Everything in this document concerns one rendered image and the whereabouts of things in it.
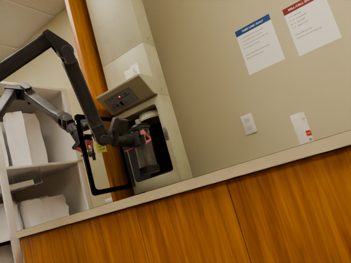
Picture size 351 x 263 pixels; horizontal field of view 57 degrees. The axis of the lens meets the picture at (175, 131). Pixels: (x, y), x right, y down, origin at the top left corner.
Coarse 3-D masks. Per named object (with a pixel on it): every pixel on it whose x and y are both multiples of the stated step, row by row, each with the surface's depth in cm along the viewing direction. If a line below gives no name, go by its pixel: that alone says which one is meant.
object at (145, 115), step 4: (156, 108) 175; (144, 112) 174; (148, 112) 173; (152, 112) 173; (156, 112) 173; (140, 116) 176; (144, 116) 173; (148, 116) 172; (152, 116) 171; (156, 116) 187; (144, 120) 172; (148, 120) 186; (152, 120) 187; (156, 120) 187; (148, 124) 187; (152, 124) 188
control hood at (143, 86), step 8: (128, 80) 161; (136, 80) 160; (144, 80) 160; (152, 80) 166; (112, 88) 167; (120, 88) 166; (136, 88) 164; (144, 88) 163; (152, 88) 163; (104, 96) 172; (144, 96) 166; (152, 96) 167; (104, 104) 176; (112, 112) 178; (120, 112) 179
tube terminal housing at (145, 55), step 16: (144, 48) 170; (112, 64) 183; (128, 64) 176; (144, 64) 170; (112, 80) 183; (160, 80) 172; (160, 96) 167; (128, 112) 176; (160, 112) 165; (176, 128) 169; (176, 144) 164; (176, 160) 159; (160, 176) 165; (176, 176) 159; (192, 176) 166
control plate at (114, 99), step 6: (126, 90) 166; (114, 96) 170; (120, 96) 169; (126, 96) 168; (132, 96) 168; (108, 102) 174; (114, 102) 173; (126, 102) 171; (132, 102) 170; (120, 108) 175
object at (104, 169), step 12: (84, 120) 158; (84, 132) 155; (96, 144) 159; (96, 156) 156; (108, 156) 164; (120, 156) 173; (96, 168) 154; (108, 168) 161; (120, 168) 169; (96, 180) 151; (108, 180) 158; (120, 180) 166
